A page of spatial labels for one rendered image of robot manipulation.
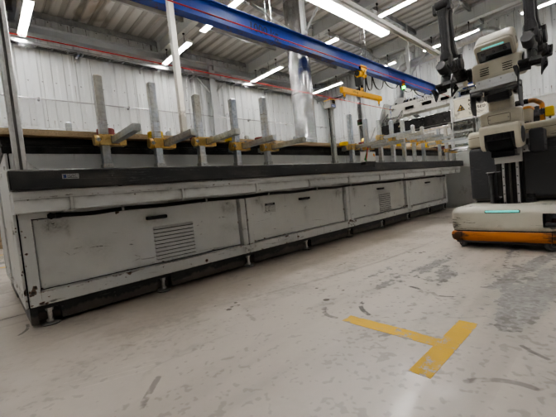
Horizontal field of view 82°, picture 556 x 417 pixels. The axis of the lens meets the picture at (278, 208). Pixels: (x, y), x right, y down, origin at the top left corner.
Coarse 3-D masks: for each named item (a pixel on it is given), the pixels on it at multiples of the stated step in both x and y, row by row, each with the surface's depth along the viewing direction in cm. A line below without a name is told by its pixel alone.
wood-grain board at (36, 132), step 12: (0, 132) 136; (24, 132) 141; (36, 132) 144; (48, 132) 147; (60, 132) 150; (72, 132) 153; (84, 132) 157; (96, 132) 160; (300, 144) 261; (312, 144) 271; (324, 144) 282
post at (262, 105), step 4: (260, 100) 214; (264, 100) 215; (260, 104) 215; (264, 104) 214; (260, 108) 215; (264, 108) 214; (260, 112) 216; (264, 112) 214; (260, 116) 216; (264, 116) 214; (264, 120) 214; (264, 124) 214; (264, 128) 214; (268, 128) 216; (264, 132) 215; (268, 132) 216; (264, 136) 215; (264, 152) 217; (268, 152) 216; (264, 156) 217; (268, 156) 216; (268, 160) 216
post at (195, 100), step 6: (192, 96) 181; (198, 96) 181; (192, 102) 181; (198, 102) 181; (192, 108) 182; (198, 108) 181; (198, 114) 181; (198, 120) 181; (198, 126) 181; (198, 132) 181; (198, 150) 182; (204, 150) 183; (198, 156) 183; (204, 156) 183
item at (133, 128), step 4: (132, 124) 128; (136, 124) 129; (140, 124) 130; (124, 128) 136; (128, 128) 132; (132, 128) 129; (136, 128) 129; (140, 128) 130; (120, 132) 140; (124, 132) 136; (128, 132) 133; (132, 132) 133; (136, 132) 133; (116, 136) 144; (120, 136) 140; (124, 136) 137; (128, 136) 138; (112, 140) 149; (116, 140) 145; (120, 140) 145
